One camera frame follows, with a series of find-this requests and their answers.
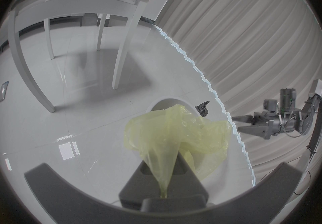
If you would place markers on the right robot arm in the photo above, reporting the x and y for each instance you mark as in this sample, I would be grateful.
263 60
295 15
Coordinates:
305 119

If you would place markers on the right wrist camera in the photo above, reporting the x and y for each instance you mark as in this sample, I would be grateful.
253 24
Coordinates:
269 105

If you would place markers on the beige curtain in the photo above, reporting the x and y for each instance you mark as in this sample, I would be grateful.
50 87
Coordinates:
239 29

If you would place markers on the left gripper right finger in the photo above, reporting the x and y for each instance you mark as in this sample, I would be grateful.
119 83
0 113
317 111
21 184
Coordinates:
187 182

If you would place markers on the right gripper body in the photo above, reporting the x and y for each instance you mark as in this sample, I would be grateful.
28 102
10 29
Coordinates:
273 122

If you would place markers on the yellow plastic bag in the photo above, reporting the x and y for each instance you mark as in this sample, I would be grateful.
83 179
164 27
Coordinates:
176 137

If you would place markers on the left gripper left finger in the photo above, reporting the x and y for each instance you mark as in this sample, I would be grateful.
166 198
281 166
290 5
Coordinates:
137 187

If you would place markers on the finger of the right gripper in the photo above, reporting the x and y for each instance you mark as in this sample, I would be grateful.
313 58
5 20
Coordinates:
244 118
254 131

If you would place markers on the pale grey trash bin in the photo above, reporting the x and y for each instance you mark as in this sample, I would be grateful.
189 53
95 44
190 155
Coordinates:
163 99

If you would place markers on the black plastic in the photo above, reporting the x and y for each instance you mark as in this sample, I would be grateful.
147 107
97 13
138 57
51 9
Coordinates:
202 108

